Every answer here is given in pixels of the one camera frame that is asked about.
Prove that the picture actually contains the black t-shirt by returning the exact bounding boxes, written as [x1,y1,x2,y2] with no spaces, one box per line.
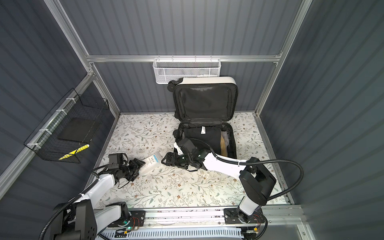
[182,127,222,154]

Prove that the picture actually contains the white hard-shell suitcase black lining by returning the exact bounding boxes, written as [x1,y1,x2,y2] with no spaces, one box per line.
[167,77,239,159]

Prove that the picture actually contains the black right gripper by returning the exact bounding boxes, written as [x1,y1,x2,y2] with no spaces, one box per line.
[161,151,193,168]

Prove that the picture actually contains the yellow black striped item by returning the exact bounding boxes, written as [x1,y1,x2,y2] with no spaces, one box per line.
[59,144,90,161]

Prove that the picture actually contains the black right corrugated cable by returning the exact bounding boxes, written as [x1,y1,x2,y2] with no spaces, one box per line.
[185,137,304,240]

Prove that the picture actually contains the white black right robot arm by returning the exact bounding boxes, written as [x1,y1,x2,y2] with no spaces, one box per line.
[161,138,277,224]

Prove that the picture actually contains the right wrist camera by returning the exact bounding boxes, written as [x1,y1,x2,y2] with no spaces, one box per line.
[174,142,184,156]

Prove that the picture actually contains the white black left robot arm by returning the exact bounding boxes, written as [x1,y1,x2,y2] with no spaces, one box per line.
[39,153,151,240]

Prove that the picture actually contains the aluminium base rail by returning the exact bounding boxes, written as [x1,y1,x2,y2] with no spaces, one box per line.
[56,205,313,240]

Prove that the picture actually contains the white wire mesh basket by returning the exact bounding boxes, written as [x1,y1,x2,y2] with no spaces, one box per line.
[153,59,222,84]

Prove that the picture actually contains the black wire mesh basket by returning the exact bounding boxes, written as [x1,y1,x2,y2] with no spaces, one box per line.
[24,91,110,164]

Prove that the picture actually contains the black pad in basket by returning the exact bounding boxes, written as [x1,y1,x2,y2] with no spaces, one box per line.
[58,118,101,143]

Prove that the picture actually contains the white packet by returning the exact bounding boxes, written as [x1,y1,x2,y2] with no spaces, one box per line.
[139,152,163,175]

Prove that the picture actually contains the tan shorts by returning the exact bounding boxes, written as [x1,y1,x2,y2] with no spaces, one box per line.
[220,132,229,157]

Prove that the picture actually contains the floral table mat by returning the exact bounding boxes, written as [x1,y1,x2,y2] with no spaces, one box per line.
[96,112,268,209]

